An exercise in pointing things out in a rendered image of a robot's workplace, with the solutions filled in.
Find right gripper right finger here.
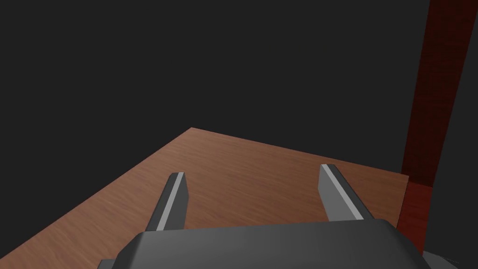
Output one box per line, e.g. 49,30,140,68
317,163,376,223

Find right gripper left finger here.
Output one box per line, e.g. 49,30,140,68
144,171,190,233

